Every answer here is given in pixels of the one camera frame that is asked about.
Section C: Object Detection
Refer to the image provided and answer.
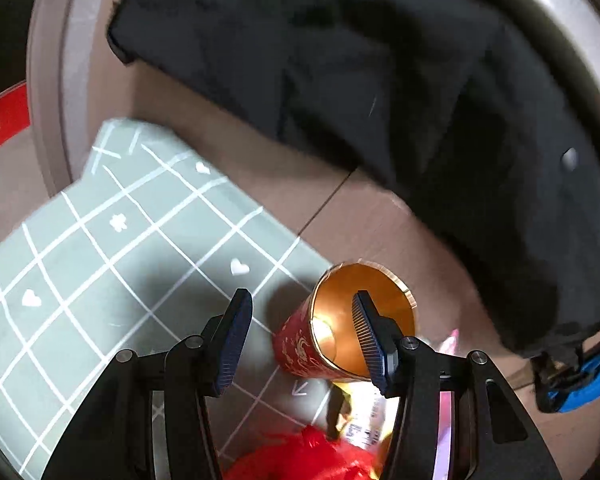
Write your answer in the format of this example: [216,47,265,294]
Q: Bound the black cloth bag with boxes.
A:
[106,0,600,358]

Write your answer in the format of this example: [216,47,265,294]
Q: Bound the red plastic bag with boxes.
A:
[225,424,382,480]

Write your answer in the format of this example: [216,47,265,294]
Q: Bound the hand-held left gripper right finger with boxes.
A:
[351,290,561,480]

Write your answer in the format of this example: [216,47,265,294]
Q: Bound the red paper cup gold inside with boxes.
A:
[272,259,420,381]

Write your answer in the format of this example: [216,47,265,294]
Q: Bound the blue towel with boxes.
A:
[532,330,600,415]

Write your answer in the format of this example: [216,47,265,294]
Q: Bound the grey-green checked mat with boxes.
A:
[0,117,353,480]

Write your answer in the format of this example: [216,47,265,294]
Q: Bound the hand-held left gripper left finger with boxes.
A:
[42,287,255,480]

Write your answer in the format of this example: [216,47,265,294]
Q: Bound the white yellow snack wrapper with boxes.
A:
[330,380,406,453]

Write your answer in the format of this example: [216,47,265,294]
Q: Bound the red round container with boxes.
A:
[0,82,32,162]

